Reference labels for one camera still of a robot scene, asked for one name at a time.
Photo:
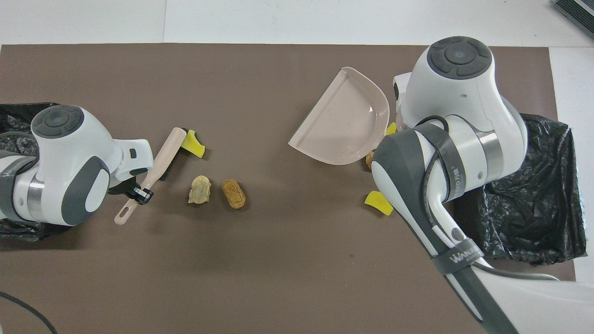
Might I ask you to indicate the brown bread roll toy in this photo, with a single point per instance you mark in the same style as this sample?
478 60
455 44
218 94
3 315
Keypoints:
233 193

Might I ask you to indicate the pale crusty bread toy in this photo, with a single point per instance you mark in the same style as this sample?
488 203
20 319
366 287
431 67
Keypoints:
199 189

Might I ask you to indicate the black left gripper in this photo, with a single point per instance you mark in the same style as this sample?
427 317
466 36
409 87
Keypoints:
123 187

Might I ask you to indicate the beige hand brush black bristles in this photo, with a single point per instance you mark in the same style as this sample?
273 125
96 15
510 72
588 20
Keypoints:
162 155

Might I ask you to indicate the black bag lined bin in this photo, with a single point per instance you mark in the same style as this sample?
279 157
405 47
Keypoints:
533 208

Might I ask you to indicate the black bag bin pink spot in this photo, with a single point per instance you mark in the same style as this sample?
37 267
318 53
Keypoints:
11 116

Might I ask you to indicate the brown table mat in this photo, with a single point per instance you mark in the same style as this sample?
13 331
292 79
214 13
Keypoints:
297 278

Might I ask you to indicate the grey ribbed panel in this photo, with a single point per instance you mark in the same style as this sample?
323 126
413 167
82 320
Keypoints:
577 9

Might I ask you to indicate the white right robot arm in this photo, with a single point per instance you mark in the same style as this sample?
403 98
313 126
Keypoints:
459 88

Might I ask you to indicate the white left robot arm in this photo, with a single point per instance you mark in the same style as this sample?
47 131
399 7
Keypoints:
60 153

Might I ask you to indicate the beige plastic dustpan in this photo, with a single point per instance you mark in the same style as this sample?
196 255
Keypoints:
343 120

